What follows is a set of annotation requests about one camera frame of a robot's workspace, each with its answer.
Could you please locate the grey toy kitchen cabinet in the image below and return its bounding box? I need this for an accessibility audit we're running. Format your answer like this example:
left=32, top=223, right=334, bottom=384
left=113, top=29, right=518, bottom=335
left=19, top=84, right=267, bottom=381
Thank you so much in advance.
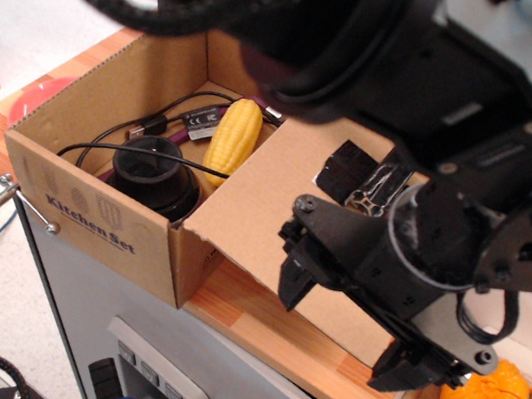
left=20, top=208, right=532, bottom=399

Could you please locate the black round cup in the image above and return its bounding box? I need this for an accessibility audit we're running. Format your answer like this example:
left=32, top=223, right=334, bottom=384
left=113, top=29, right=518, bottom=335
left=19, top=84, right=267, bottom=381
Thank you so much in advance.
left=107, top=136, right=201, bottom=222

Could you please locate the black tape patch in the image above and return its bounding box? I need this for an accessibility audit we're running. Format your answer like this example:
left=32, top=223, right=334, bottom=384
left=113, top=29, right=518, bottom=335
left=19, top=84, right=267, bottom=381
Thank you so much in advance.
left=314, top=140, right=379, bottom=206

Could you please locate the yellow toy corn cob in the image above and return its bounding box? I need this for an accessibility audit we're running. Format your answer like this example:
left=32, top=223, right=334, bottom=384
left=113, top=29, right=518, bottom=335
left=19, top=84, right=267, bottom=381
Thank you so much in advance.
left=203, top=99, right=263, bottom=187

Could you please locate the metal hook rod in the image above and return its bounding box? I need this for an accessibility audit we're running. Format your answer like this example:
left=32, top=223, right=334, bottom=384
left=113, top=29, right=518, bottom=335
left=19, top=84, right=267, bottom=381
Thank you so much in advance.
left=0, top=174, right=61, bottom=236

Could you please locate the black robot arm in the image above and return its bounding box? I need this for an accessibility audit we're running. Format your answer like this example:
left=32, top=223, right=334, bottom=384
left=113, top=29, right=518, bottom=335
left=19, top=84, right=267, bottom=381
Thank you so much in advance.
left=144, top=0, right=532, bottom=392

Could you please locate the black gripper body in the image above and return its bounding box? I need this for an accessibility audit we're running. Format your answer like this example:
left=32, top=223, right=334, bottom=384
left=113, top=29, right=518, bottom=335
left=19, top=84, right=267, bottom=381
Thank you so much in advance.
left=280, top=164, right=503, bottom=383

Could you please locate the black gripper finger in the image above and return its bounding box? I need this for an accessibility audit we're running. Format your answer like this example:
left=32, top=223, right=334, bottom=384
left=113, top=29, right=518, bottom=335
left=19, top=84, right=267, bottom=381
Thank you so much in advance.
left=277, top=257, right=316, bottom=311
left=367, top=340, right=467, bottom=393

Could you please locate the black usb cable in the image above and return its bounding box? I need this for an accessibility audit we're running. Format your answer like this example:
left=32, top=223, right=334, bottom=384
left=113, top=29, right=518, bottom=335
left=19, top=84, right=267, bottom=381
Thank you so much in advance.
left=54, top=68, right=282, bottom=199

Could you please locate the pink plastic bowl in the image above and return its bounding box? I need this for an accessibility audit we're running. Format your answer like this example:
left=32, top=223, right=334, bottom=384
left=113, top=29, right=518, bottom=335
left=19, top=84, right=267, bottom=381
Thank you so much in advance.
left=7, top=76, right=78, bottom=127

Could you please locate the brown cardboard box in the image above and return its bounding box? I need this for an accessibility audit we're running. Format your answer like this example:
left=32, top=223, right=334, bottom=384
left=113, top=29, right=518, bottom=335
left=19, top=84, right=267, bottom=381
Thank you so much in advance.
left=0, top=0, right=453, bottom=374

